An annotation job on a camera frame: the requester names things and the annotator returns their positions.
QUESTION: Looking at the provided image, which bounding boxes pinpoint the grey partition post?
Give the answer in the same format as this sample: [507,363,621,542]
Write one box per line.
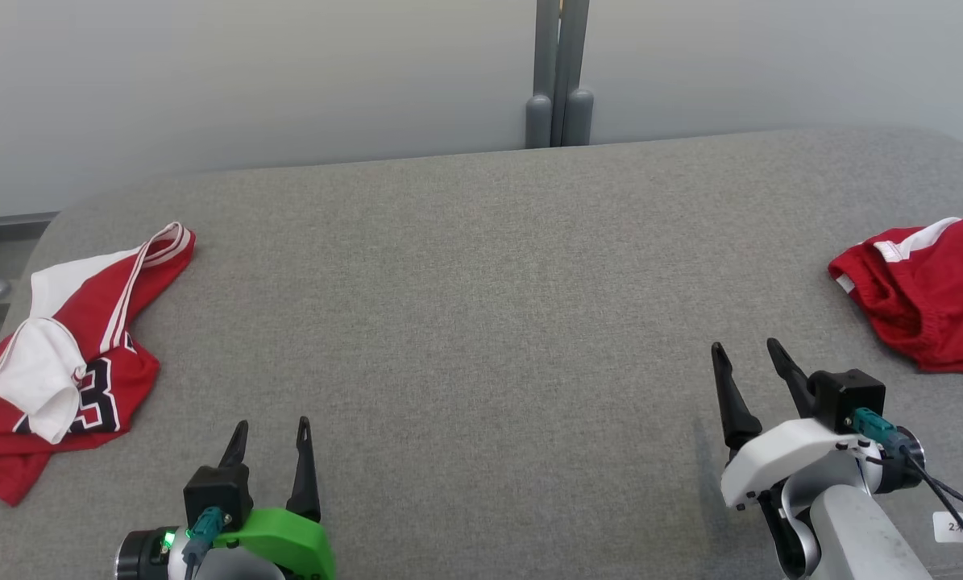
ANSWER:
[525,0,595,150]

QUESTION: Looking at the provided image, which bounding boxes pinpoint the black left cable teal plug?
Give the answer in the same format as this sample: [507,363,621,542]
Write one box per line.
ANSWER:
[180,506,226,580]

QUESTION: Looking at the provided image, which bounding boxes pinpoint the red white numbered jersey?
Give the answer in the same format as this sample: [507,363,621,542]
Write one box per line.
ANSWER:
[0,222,197,507]

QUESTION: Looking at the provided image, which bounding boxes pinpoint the grey fabric sofa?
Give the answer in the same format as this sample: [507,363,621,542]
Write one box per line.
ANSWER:
[0,125,963,580]

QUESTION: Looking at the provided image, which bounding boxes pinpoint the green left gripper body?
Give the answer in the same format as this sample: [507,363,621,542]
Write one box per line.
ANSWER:
[215,507,337,580]

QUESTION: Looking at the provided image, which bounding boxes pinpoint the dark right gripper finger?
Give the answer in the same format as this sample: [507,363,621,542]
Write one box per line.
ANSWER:
[766,338,816,420]
[711,342,762,452]

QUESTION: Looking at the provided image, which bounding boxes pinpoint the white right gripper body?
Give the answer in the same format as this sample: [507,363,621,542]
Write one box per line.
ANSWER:
[720,417,869,510]

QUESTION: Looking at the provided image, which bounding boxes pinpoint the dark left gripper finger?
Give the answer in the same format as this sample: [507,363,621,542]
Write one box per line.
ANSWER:
[219,420,250,470]
[286,416,322,523]

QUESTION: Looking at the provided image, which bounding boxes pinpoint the red shorts with white trim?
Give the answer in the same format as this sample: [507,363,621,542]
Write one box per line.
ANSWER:
[828,216,963,376]

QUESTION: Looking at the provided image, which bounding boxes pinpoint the grey partition base rail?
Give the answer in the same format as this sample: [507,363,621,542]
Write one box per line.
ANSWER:
[0,211,59,234]

